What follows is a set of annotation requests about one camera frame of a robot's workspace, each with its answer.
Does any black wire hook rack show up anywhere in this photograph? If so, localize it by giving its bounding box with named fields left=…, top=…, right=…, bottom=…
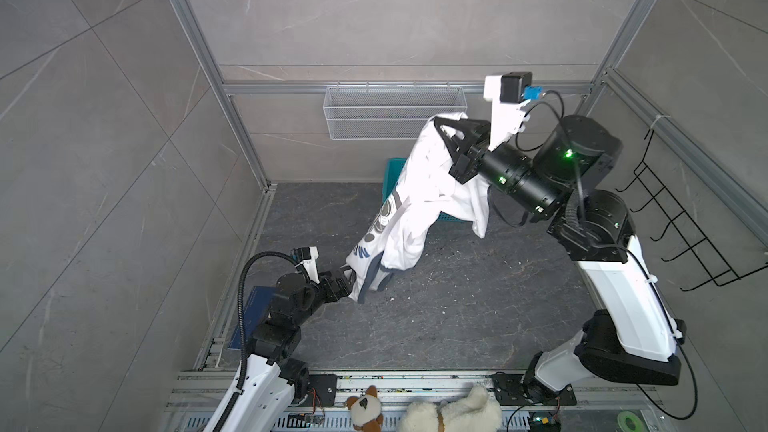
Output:
left=616, top=130, right=767, bottom=293

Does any small green black device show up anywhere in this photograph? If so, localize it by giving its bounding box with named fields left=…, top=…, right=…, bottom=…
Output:
left=528, top=412, right=561, bottom=432

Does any brown white plush toy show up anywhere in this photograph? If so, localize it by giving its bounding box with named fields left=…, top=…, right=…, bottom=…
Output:
left=345, top=385, right=384, bottom=432

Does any white fluffy plush toy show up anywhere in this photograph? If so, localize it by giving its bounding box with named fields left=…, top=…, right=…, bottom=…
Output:
left=397, top=385, right=503, bottom=432

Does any white wire mesh shelf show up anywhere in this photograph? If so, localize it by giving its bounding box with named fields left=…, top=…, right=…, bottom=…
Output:
left=323, top=86, right=467, bottom=141

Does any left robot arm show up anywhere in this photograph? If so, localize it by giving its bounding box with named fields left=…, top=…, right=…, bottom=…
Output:
left=205, top=247, right=356, bottom=431

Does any green tape roll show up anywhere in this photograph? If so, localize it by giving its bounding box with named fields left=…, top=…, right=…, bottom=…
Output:
left=616, top=410, right=648, bottom=432

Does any aluminium frame rail front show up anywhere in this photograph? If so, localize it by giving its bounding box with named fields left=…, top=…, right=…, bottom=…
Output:
left=165, top=370, right=651, bottom=412

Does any teal plastic basket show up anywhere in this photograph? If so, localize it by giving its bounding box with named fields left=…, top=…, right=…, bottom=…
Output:
left=382, top=158, right=465, bottom=222

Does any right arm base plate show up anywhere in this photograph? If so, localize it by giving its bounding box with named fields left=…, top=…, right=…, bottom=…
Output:
left=489, top=372, right=577, bottom=406

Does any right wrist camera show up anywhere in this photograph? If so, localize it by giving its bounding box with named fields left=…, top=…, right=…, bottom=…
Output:
left=483, top=71, right=543, bottom=151

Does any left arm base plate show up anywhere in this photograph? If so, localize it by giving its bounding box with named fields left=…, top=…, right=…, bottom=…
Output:
left=292, top=374, right=339, bottom=407

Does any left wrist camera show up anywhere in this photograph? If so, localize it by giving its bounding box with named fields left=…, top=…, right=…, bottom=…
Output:
left=291, top=246, right=320, bottom=283

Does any blue book yellow label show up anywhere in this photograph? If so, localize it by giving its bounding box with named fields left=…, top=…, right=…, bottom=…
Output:
left=228, top=286, right=276, bottom=350

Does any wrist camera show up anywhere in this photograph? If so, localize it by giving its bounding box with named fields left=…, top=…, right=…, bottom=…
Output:
left=291, top=246, right=320, bottom=283
left=483, top=71, right=543, bottom=151

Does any white slotted cable duct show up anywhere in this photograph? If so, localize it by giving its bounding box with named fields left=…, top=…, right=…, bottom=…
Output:
left=179, top=410, right=532, bottom=432

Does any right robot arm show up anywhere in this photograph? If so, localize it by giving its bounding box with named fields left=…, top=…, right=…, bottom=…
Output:
left=434, top=115, right=690, bottom=405

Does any white navy-trimmed tank top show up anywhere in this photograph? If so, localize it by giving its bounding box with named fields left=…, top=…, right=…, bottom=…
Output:
left=346, top=119, right=489, bottom=303

